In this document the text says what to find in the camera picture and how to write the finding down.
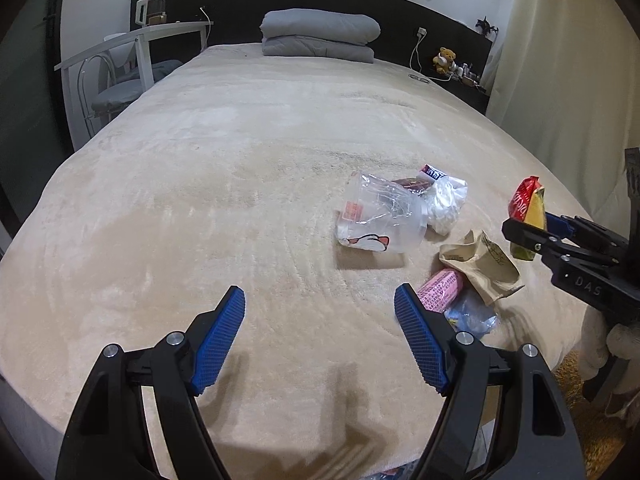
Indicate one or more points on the folded grey quilt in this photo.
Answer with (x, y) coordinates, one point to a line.
(320, 35)

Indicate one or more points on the white desk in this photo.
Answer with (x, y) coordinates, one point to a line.
(150, 35)

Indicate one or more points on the black headboard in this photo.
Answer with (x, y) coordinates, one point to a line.
(235, 5)

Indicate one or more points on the pink packet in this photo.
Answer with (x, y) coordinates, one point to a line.
(440, 290)

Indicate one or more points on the dark sliding door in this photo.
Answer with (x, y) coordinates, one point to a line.
(25, 85)

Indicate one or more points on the chair with grey cushion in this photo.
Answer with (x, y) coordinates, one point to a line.
(120, 92)

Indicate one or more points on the dark toy figure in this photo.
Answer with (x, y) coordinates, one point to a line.
(486, 25)

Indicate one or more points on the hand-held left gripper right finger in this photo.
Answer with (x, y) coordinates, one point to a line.
(420, 340)

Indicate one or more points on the red yellow snack packet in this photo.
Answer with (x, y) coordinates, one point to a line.
(525, 205)

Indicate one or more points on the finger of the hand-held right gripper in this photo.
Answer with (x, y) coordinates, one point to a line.
(525, 237)
(560, 223)

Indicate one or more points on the cream curtain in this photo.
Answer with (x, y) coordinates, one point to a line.
(565, 60)

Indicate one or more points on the brown shaggy rug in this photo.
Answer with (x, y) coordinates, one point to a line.
(590, 440)

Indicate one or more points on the white countertop appliance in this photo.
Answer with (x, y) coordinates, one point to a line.
(150, 10)

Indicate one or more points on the white plastic bag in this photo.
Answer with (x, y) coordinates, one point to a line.
(445, 205)

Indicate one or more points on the yellow teddy bear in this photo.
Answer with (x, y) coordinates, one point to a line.
(445, 60)

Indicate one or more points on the dark red wrapper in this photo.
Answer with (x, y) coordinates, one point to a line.
(412, 185)

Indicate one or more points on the brown paper bag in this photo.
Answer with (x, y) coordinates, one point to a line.
(487, 265)

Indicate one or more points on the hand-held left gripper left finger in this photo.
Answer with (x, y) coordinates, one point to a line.
(220, 340)

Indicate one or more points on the clear blue wrapper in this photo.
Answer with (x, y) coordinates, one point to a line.
(472, 315)

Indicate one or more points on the person's right hand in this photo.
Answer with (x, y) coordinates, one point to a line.
(620, 347)

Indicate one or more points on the purple white wrapper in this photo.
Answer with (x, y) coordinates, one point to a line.
(432, 172)

